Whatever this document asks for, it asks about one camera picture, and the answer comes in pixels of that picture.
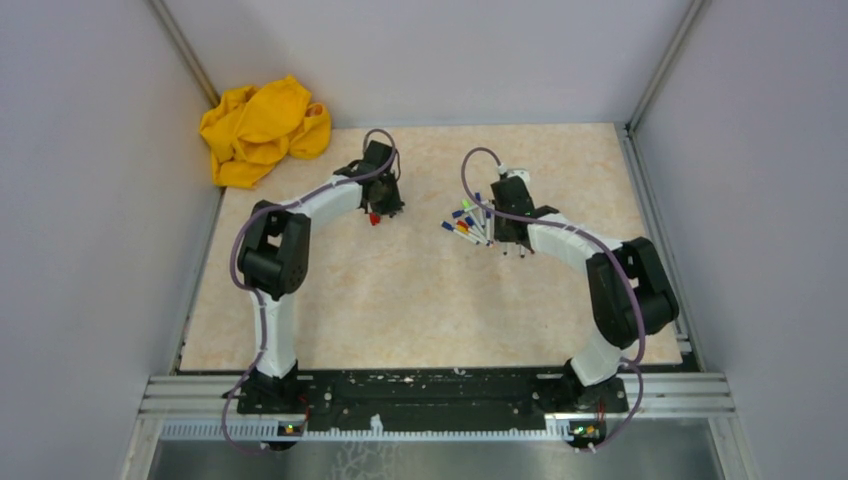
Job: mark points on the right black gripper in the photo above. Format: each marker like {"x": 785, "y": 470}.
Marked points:
{"x": 500, "y": 234}

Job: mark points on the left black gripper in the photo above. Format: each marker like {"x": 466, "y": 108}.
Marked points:
{"x": 394, "y": 205}

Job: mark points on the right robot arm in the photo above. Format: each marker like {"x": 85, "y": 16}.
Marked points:
{"x": 630, "y": 294}

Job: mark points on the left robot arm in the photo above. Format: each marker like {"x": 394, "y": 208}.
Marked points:
{"x": 273, "y": 255}

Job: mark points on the red cap marker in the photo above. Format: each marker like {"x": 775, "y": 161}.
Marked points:
{"x": 465, "y": 227}

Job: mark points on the yellow cap marker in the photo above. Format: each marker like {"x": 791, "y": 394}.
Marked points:
{"x": 472, "y": 235}

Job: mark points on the yellow crumpled cloth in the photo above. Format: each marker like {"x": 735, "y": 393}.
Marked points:
{"x": 253, "y": 128}

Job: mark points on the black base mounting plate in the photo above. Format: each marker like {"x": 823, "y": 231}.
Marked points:
{"x": 430, "y": 400}

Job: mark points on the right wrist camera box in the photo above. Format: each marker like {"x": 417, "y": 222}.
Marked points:
{"x": 521, "y": 173}

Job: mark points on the aluminium front rail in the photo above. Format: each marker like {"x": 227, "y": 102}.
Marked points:
{"x": 197, "y": 408}

